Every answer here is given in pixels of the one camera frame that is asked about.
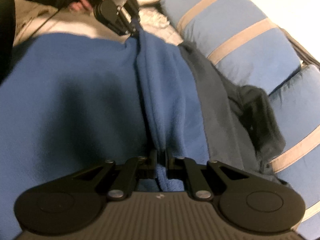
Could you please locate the large blue striped pillow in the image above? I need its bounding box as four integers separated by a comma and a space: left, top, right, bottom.
269, 64, 320, 230

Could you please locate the quilted beige bedspread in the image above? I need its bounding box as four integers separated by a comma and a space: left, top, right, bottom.
12, 0, 184, 46

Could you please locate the small blue striped pillow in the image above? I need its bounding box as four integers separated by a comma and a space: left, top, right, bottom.
159, 0, 302, 95

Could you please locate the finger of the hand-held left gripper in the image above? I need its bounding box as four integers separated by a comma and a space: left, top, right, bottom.
126, 0, 141, 32
113, 8, 133, 36

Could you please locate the white lace-trimmed quilt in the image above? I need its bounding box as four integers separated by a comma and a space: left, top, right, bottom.
127, 0, 177, 32

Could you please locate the dark bed frame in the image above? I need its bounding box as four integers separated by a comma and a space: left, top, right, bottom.
285, 29, 320, 67

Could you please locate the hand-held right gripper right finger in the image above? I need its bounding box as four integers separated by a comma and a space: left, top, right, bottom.
165, 148, 248, 200

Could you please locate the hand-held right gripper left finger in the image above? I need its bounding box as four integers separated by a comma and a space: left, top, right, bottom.
72, 149, 158, 200

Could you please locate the thin black cable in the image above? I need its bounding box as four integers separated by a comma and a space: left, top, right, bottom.
14, 0, 74, 40

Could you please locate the blue fleece jacket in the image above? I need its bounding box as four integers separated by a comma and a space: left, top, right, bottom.
0, 27, 287, 240

